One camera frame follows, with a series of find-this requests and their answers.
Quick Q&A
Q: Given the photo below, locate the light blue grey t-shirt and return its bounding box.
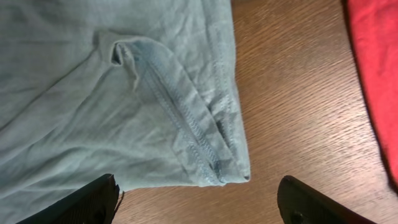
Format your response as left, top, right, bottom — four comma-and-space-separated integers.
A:
1, 0, 251, 223

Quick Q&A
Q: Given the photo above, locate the red t-shirt with print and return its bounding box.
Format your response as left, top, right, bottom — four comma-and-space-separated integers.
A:
345, 0, 397, 189

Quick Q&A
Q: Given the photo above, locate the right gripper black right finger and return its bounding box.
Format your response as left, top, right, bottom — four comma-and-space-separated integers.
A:
277, 175, 375, 224

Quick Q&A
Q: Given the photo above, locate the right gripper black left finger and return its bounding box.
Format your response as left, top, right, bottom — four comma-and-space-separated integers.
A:
17, 174, 120, 224

